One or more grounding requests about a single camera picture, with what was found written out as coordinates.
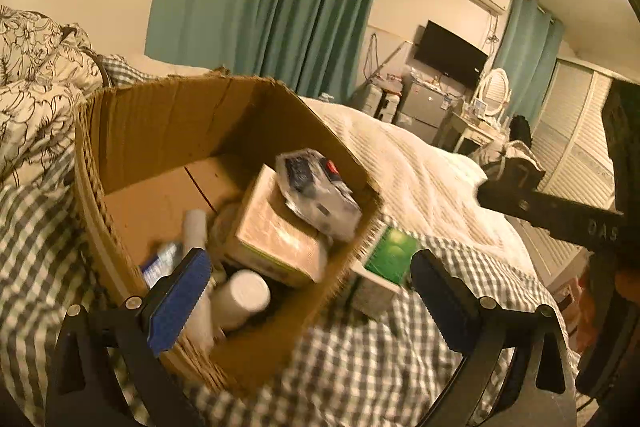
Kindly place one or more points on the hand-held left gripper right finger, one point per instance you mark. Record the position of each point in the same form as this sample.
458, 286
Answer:
435, 292

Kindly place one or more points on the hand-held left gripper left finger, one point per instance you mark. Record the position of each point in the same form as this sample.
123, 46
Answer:
180, 302

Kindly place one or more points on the white tube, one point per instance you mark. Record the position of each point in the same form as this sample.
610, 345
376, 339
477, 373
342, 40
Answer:
195, 229

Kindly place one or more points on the white oval mirror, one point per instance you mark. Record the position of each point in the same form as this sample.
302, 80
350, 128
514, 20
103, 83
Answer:
495, 89

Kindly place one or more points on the black bag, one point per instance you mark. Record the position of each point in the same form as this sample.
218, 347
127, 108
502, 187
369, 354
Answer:
520, 129

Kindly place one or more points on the pile of clothes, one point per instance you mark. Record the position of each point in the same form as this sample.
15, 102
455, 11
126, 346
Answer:
515, 162

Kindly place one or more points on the cardboard box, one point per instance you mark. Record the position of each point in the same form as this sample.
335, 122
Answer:
150, 132

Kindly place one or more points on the white dressing table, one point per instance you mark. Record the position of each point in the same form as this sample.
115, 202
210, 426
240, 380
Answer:
470, 132

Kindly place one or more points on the black and white patterned duvet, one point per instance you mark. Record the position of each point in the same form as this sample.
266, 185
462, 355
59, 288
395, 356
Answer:
35, 82

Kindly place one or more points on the blue and white packet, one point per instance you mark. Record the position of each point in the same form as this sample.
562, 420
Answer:
160, 262

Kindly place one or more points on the green and white box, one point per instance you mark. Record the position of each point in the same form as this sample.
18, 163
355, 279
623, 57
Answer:
392, 252

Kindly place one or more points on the beige carton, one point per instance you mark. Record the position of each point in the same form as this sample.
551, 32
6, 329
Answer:
270, 227

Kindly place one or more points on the grey small fridge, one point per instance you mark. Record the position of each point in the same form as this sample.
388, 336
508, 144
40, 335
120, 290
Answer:
425, 107

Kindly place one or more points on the black wall television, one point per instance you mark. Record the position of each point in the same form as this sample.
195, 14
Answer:
450, 52

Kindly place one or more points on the white bottle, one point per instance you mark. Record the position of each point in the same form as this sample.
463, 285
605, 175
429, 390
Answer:
245, 294

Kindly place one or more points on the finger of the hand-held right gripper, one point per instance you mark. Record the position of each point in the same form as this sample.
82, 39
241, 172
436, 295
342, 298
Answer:
550, 212

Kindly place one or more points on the white blanket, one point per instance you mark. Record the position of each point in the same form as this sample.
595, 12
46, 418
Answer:
425, 167

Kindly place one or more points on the narrow teal curtain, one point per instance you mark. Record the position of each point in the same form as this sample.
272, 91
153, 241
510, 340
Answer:
525, 57

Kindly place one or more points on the white storage drawers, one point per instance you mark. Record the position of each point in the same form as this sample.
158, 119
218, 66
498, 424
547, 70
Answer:
377, 99

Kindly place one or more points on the white printed packet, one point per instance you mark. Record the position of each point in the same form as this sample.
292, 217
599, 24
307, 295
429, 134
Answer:
310, 192

